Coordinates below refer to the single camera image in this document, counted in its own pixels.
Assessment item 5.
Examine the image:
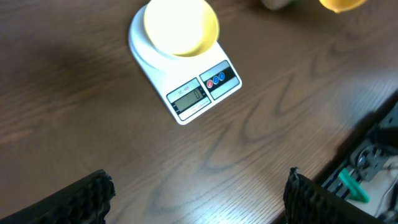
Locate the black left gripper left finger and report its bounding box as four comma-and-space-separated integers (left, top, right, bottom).
1, 169, 115, 224

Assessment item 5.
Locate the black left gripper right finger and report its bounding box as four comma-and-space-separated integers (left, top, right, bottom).
283, 167, 384, 224

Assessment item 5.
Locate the yellow plastic measuring scoop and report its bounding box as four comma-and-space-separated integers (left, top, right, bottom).
319, 0, 367, 13

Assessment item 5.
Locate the white digital kitchen scale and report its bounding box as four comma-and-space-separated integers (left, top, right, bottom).
128, 6, 243, 125

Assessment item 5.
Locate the yellow plastic bowl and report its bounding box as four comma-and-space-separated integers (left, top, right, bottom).
144, 0, 220, 57

